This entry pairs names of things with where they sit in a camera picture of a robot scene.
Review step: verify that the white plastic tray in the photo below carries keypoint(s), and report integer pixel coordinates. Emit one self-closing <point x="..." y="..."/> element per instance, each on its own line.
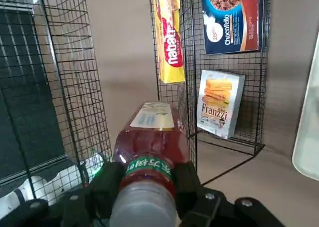
<point x="309" y="137"/>

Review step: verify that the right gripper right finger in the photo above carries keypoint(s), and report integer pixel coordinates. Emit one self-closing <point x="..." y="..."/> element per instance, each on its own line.
<point x="211" y="209"/>

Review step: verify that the yellow Nabati wafer box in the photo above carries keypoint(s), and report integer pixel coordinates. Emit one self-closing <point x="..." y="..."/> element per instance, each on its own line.
<point x="172" y="50"/>

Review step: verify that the white Franzzi biscuit box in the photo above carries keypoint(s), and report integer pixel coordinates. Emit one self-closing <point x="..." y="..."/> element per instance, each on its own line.
<point x="216" y="107"/>

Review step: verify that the aluminium edge rail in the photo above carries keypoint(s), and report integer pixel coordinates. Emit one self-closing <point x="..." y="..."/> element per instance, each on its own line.
<point x="15" y="5"/>

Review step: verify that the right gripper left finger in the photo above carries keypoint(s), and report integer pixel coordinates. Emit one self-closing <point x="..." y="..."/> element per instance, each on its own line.
<point x="87" y="207"/>

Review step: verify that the blue Chocofello box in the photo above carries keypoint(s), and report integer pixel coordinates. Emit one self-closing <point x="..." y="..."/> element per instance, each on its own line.
<point x="229" y="25"/>

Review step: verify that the red tea bottle white cap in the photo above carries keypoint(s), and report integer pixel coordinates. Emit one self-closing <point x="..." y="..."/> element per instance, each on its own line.
<point x="149" y="147"/>

